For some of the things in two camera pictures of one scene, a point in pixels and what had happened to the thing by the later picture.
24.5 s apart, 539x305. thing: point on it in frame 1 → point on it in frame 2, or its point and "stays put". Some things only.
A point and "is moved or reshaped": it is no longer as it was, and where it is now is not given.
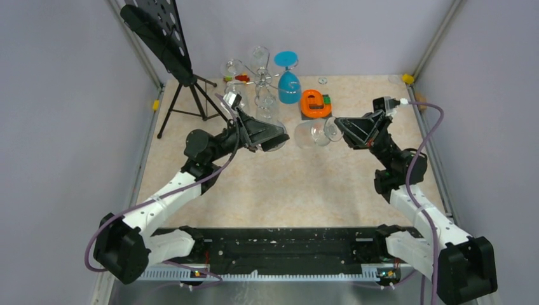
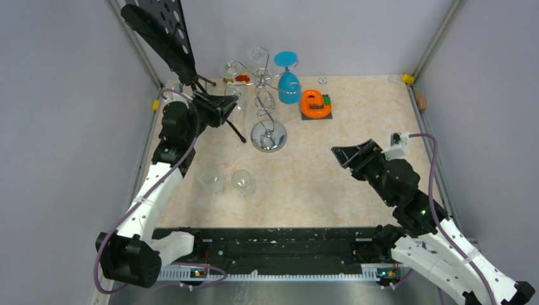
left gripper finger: [257, 129] → [224, 101]
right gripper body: [381, 138] → [371, 167]
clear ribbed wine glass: [267, 103] → [243, 183]
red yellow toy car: [243, 77] stays put
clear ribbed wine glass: [316, 133] is moved or reshaped
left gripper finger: [269, 145] → [223, 113]
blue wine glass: [289, 90] stays put
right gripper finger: [363, 124] → [346, 154]
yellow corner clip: [407, 79] stays put
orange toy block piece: [313, 105] stays put
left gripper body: [241, 129] → [203, 114]
